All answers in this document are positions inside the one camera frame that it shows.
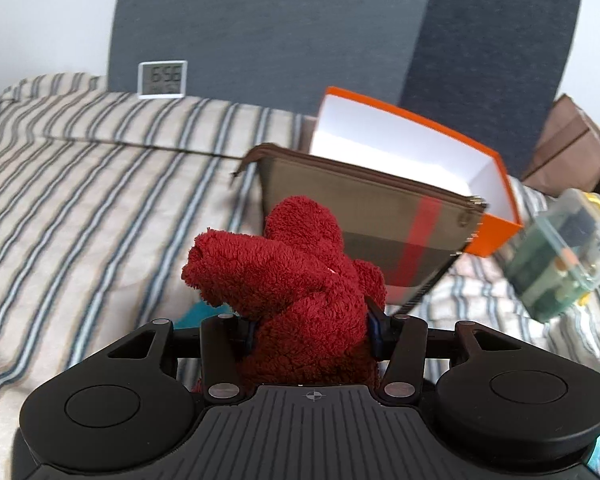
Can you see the white digital clock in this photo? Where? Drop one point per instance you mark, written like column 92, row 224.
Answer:
column 161, row 79

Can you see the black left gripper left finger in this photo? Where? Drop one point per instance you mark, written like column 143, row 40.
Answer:
column 225, row 341

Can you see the blue printed face mask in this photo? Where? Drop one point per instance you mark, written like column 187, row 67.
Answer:
column 200, row 312

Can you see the brown cardboard box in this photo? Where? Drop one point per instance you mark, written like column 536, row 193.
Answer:
column 567, row 154

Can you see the red terry cloth toy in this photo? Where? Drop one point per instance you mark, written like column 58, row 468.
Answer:
column 306, row 297

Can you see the olive plaid zipper pouch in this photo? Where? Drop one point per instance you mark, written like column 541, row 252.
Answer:
column 412, row 231

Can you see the clear green plastic storage box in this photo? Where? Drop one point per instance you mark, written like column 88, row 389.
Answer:
column 557, row 262

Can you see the orange cardboard box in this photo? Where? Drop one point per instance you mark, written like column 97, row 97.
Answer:
column 366, row 132

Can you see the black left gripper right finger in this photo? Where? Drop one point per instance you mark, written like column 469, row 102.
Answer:
column 402, row 342

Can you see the striped bed blanket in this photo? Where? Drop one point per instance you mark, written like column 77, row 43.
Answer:
column 101, row 195

